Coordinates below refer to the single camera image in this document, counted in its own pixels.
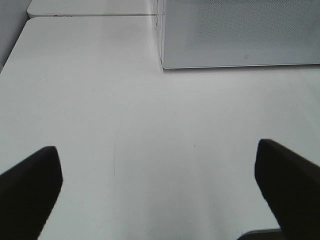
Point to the white rear table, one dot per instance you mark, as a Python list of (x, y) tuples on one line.
[(91, 8)]

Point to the white partition stand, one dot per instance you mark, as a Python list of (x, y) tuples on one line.
[(13, 17)]

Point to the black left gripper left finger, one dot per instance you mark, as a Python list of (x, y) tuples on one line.
[(28, 193)]

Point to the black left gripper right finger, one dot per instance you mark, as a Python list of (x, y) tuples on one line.
[(290, 184)]

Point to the white microwave oven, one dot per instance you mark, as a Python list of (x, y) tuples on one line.
[(237, 32)]

